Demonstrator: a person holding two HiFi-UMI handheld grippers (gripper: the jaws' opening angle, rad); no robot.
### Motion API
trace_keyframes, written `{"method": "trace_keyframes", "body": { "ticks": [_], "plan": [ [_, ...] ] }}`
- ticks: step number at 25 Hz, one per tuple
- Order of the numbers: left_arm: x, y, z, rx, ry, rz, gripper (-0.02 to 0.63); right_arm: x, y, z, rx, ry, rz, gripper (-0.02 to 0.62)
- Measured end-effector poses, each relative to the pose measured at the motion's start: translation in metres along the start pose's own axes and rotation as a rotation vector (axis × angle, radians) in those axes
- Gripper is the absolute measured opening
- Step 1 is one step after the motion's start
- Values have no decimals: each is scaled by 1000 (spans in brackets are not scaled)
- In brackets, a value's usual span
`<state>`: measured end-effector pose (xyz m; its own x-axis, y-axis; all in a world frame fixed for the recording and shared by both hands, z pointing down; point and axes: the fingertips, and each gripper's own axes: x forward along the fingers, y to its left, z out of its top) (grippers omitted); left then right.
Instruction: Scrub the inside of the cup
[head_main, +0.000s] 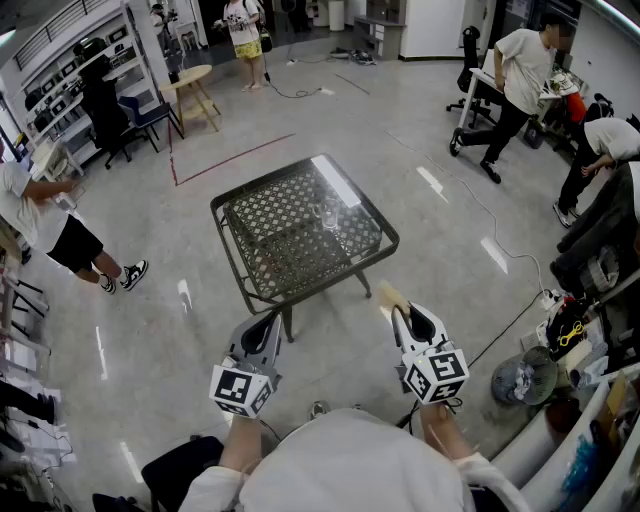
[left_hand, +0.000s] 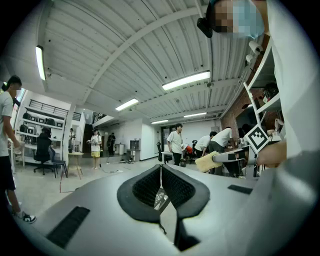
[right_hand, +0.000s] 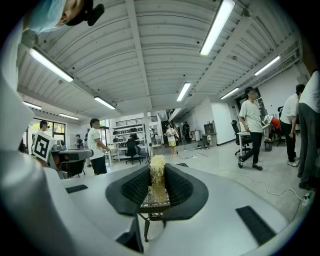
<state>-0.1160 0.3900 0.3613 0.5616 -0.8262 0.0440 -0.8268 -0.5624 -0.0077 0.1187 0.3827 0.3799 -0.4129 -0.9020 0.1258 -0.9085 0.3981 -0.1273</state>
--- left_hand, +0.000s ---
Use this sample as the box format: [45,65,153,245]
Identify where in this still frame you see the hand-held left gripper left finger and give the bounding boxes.
[116,164,161,224]

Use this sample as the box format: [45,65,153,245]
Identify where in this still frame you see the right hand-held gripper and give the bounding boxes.
[211,125,270,179]

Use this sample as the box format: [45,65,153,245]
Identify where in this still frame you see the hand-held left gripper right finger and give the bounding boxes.
[160,163,211,252]

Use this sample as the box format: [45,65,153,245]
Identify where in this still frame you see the yellow sponge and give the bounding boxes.
[194,151,223,173]

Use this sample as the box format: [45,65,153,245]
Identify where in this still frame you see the person's right forearm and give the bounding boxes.
[256,141,288,169]

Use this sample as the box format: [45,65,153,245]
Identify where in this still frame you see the white desk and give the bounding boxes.
[161,150,187,166]

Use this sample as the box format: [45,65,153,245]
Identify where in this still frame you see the grey cabinet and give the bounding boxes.
[126,138,141,162]

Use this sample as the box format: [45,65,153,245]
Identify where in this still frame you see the black office chair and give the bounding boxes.
[33,136,55,176]
[156,141,166,163]

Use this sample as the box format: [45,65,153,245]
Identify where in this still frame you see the white metal rack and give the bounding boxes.
[242,37,282,141]

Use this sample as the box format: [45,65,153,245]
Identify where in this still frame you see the round wooden side table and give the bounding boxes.
[67,151,85,180]

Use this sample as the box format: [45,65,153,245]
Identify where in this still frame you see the blue chair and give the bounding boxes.
[48,146,69,180]

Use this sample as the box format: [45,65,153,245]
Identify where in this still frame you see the person's white shirt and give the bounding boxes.
[265,0,316,161]

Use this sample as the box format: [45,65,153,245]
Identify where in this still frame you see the blue face mask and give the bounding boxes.
[232,0,266,40]

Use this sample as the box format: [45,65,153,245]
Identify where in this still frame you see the person's head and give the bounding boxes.
[208,0,266,40]

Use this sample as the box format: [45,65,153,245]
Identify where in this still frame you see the white wall shelving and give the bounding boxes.
[14,99,69,166]

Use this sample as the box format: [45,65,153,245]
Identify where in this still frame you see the black head-worn camera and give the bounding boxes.
[196,16,214,39]

